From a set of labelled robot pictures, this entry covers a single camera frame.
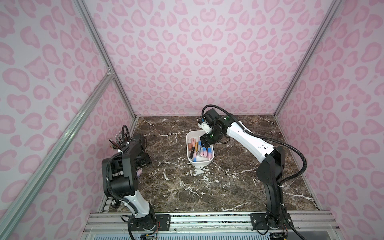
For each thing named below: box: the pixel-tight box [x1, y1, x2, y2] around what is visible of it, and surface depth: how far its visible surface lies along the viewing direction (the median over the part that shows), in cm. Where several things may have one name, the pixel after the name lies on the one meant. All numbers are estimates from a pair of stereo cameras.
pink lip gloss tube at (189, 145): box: [188, 139, 192, 152], surface depth 102 cm
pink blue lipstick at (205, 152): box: [203, 147, 208, 158], surface depth 97 cm
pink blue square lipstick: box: [207, 148, 212, 160], surface depth 97 cm
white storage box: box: [186, 130, 215, 164], surface depth 98 cm
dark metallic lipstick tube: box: [189, 147, 195, 159], surface depth 97 cm
